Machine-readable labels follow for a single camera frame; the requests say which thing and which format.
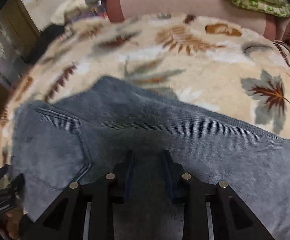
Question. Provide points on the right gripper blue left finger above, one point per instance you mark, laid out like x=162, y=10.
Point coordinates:
x=89, y=207

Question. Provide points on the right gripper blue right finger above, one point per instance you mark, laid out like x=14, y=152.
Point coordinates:
x=210, y=210

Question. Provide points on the grey acid-wash denim pants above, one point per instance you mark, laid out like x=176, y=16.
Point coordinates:
x=83, y=137

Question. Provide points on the pink sofa cushion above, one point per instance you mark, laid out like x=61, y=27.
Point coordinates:
x=264, y=24

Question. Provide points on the black cloth at bed edge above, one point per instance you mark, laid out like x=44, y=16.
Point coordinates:
x=49, y=34

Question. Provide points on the person left hand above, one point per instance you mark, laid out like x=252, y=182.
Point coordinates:
x=13, y=219

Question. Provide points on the brown wooden glass door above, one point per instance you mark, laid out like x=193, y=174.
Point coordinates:
x=18, y=35

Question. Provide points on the leaf-patterned beige plush blanket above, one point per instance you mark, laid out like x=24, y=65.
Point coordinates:
x=203, y=61

